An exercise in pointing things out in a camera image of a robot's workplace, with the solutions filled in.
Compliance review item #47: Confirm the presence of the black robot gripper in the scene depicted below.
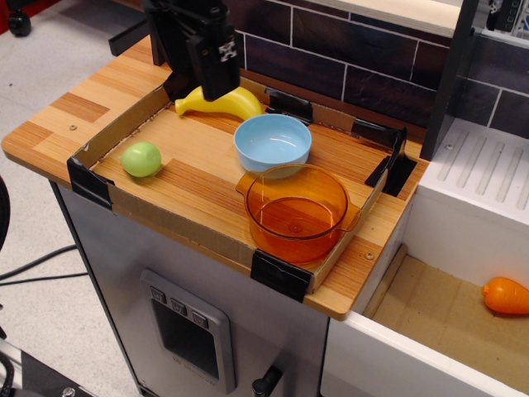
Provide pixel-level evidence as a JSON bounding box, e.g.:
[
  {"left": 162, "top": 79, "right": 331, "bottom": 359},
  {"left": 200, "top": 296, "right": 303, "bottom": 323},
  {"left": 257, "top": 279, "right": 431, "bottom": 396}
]
[{"left": 141, "top": 1, "right": 240, "bottom": 102}]

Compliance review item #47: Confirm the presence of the green plastic pear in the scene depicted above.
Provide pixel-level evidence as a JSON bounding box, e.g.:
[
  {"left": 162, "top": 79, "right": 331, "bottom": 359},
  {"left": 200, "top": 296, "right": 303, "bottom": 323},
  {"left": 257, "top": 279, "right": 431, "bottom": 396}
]
[{"left": 120, "top": 141, "right": 162, "bottom": 178}]

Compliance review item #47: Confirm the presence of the light blue bowl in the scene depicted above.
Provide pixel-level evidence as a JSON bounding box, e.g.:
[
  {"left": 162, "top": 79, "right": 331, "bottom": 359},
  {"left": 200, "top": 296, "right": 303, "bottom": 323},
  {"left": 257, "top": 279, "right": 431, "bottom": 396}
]
[{"left": 234, "top": 114, "right": 312, "bottom": 172}]

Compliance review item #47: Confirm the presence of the yellow plastic banana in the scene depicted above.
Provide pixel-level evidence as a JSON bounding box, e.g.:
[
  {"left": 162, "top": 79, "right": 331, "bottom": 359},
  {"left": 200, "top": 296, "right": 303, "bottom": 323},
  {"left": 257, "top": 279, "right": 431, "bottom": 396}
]
[{"left": 174, "top": 87, "right": 265, "bottom": 121}]

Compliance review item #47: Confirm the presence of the cardboard fence with black tape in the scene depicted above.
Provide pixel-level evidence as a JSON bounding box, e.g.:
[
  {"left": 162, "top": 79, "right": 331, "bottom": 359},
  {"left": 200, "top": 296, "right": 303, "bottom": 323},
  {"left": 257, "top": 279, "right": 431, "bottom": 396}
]
[{"left": 69, "top": 57, "right": 427, "bottom": 318}]

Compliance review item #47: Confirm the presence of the black chair caster wheel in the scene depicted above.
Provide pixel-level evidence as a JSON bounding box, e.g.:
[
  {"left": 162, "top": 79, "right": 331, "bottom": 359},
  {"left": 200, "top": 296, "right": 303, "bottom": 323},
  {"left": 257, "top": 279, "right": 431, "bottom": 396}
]
[{"left": 7, "top": 11, "right": 31, "bottom": 37}]

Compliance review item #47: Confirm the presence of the orange transparent plastic pot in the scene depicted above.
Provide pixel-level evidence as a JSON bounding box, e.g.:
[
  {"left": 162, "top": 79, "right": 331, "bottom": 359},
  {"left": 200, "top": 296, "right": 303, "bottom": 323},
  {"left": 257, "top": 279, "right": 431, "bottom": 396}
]
[{"left": 236, "top": 164, "right": 361, "bottom": 265}]

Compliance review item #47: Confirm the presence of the silver toy dishwasher cabinet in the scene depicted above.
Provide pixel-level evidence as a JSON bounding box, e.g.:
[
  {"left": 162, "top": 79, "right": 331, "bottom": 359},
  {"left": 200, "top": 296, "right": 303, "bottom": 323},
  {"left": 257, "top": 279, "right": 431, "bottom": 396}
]
[{"left": 53, "top": 185, "right": 329, "bottom": 396}]

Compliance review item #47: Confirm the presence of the black dishwasher door knob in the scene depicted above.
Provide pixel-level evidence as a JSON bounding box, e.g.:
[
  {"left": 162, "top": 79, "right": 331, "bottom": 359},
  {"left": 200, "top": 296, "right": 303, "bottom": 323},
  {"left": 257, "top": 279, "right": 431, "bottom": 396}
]
[{"left": 251, "top": 366, "right": 283, "bottom": 397}]

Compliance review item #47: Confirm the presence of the white toy sink unit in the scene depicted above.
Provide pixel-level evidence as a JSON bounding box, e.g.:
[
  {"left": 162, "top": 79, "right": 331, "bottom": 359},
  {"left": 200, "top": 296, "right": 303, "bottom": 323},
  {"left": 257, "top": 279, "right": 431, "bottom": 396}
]
[{"left": 321, "top": 120, "right": 528, "bottom": 396}]

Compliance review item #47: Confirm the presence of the orange plastic carrot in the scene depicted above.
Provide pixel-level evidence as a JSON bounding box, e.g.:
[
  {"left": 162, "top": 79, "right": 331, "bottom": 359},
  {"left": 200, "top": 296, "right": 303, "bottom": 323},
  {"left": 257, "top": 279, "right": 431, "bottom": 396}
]
[{"left": 481, "top": 277, "right": 529, "bottom": 315}]

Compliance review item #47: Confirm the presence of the dark grey vertical post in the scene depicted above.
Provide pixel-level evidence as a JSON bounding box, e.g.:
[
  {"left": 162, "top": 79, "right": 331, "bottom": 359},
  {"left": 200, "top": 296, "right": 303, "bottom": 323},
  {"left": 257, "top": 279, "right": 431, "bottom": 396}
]
[{"left": 420, "top": 1, "right": 482, "bottom": 160}]

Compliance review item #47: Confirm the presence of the black cable on floor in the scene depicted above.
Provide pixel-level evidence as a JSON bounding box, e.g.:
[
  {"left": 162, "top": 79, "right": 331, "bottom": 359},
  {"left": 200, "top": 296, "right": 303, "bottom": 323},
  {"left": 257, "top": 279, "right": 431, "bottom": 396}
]
[{"left": 0, "top": 243, "right": 90, "bottom": 287}]

